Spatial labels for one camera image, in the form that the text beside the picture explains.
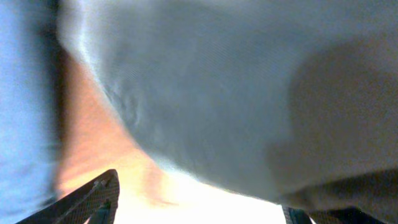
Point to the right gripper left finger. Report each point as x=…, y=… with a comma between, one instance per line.
x=95, y=202

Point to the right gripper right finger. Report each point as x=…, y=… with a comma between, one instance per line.
x=346, y=216

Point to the navy blue shorts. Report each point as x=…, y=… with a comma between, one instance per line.
x=30, y=138

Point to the grey shorts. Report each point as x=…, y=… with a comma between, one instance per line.
x=292, y=102

